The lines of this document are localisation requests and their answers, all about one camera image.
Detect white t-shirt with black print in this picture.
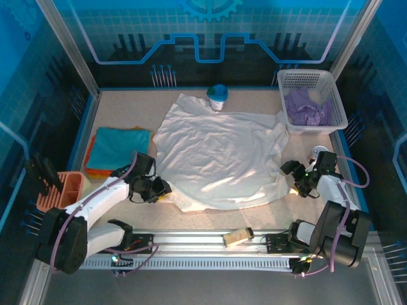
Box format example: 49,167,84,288
152,92,291,213

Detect orange folded t-shirt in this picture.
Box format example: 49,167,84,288
84,133,115,179

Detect teal folded t-shirt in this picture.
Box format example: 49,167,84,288
85,126,152,171

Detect purple t-shirt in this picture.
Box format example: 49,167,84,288
284,87,335,126

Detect beige bottle with black cap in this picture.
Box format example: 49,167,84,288
222,227,254,248

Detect white perforated plastic basket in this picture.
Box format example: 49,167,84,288
277,69,348,136

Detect white and blue yogurt cup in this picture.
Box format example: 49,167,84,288
206,84,229,112

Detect black slotted rack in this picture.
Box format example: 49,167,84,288
24,152,64,196

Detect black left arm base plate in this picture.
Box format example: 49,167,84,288
122,231,155,254

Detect aluminium mounting rail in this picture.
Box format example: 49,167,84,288
95,228,319,258

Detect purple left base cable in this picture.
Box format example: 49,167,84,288
111,243,160,277

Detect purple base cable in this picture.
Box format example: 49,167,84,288
111,243,160,277
292,262,335,278

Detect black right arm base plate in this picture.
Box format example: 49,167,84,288
265,233,292,255

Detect white slotted cable tray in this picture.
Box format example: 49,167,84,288
79,256,292,271

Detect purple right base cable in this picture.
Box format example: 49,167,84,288
292,262,335,278

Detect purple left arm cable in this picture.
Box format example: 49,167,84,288
49,151,139,275

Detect aluminium frame post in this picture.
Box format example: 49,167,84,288
35,0,102,98
329,0,382,76

